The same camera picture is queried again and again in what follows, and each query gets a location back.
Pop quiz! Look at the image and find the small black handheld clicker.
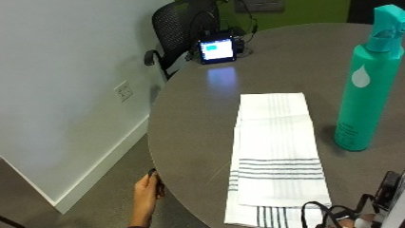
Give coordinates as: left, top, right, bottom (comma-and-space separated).
147, 168, 167, 198

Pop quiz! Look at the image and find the white striped kitchen towel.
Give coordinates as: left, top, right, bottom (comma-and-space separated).
223, 92, 333, 228

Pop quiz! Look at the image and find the teal spray bottle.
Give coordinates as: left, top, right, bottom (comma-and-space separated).
333, 4, 405, 152

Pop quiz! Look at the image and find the small black screen device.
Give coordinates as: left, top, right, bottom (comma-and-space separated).
197, 36, 239, 66

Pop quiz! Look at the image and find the black mesh office chair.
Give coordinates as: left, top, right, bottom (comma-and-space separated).
143, 0, 221, 82

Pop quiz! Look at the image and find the black glove camera module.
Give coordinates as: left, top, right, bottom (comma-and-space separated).
373, 170, 405, 213

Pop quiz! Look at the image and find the white wall outlet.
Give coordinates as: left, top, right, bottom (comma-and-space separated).
114, 80, 136, 104

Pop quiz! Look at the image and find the black cable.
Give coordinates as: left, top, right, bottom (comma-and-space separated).
219, 0, 260, 60

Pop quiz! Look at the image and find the grey wall panel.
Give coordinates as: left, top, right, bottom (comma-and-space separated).
233, 0, 285, 13

